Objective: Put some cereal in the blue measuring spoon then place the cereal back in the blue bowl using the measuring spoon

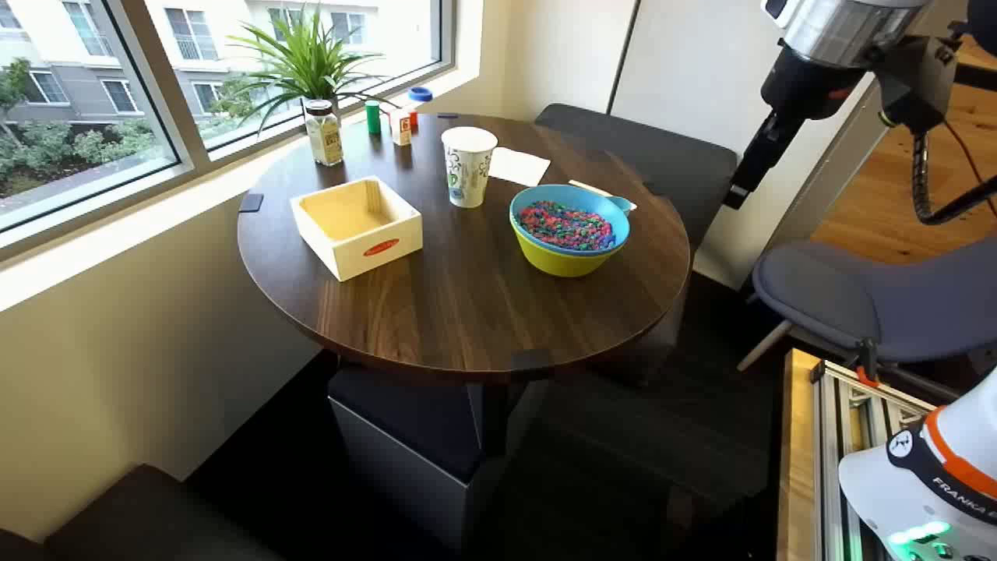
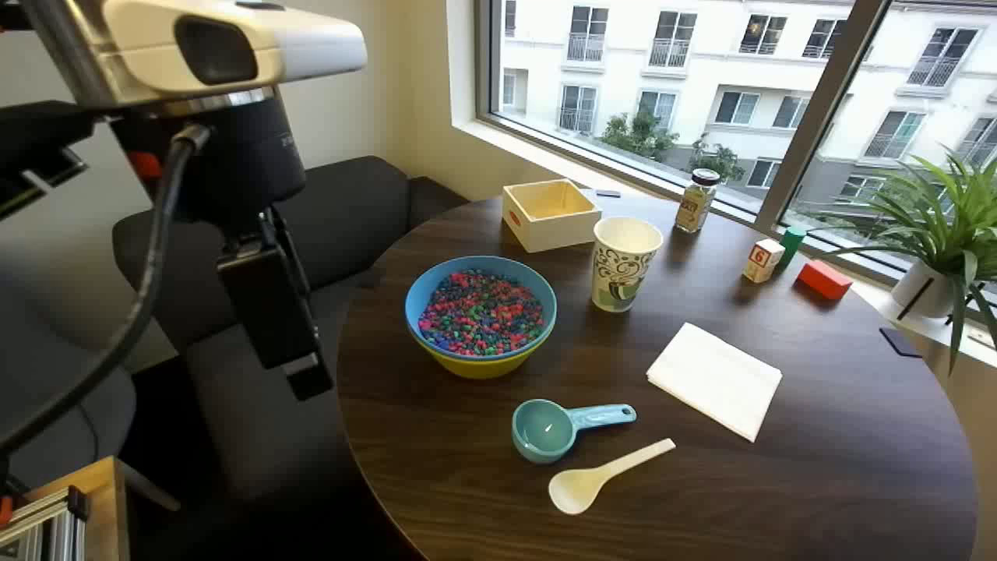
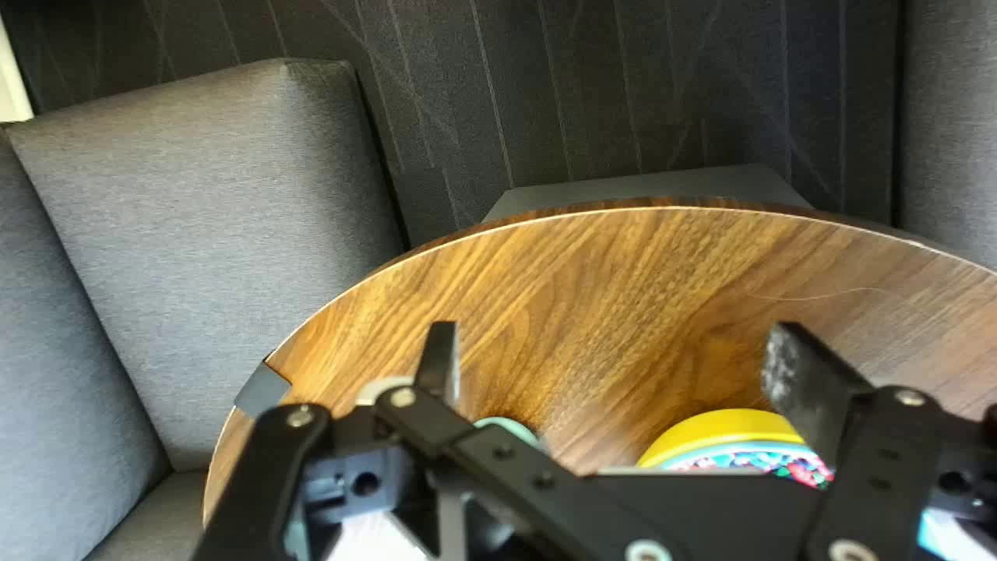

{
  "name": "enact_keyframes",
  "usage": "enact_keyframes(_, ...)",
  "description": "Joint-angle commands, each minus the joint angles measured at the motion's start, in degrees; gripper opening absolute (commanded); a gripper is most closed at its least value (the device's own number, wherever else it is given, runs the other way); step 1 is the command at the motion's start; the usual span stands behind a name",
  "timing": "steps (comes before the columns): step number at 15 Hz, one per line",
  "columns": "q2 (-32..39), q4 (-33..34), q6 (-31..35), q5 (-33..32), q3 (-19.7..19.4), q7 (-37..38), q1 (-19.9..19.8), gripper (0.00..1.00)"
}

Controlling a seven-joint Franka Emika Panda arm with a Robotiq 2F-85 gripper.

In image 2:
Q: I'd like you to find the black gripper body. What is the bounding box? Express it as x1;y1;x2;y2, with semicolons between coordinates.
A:
105;91;312;236

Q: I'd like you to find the blue measuring spoon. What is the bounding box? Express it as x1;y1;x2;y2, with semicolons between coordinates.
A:
509;397;637;468

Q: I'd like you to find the colourful cereal heap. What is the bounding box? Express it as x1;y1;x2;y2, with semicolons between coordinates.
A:
418;270;547;360

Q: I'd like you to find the blue and yellow bowl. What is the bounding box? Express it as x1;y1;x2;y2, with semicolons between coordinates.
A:
403;251;561;382

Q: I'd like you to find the white plastic spoon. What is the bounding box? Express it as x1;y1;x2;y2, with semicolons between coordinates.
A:
544;436;679;518

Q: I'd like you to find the dark grey sofa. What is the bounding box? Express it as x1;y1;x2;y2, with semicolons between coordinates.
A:
109;152;470;511

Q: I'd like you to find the blue-grey chair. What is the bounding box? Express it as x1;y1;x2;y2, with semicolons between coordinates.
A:
0;277;141;493

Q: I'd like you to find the light wooden cabinet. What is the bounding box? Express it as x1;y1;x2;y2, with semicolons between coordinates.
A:
19;454;135;561

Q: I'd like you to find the cream wooden box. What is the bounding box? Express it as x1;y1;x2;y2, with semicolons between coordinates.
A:
502;176;604;254

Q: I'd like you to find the printed paper cup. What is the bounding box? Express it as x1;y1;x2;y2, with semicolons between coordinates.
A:
588;215;665;318

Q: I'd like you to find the white paper napkin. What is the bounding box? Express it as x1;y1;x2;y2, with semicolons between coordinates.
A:
645;322;786;446

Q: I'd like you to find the white toy block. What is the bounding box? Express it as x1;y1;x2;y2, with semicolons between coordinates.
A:
740;236;789;288

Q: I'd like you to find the white apartment building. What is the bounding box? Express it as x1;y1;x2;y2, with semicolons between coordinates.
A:
497;0;997;211

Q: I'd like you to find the red toy block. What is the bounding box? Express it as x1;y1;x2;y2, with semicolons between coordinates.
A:
794;258;853;306

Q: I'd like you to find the white plant pot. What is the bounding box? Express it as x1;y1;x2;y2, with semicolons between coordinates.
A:
887;258;961;323

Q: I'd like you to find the green potted plant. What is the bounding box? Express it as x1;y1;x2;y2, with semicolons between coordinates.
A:
819;152;997;370

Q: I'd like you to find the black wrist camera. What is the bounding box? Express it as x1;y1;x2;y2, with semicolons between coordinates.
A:
0;99;103;221

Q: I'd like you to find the aluminium rail frame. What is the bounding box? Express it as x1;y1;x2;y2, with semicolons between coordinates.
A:
0;483;91;561

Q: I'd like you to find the grey window frame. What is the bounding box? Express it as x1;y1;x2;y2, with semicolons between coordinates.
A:
474;0;997;288

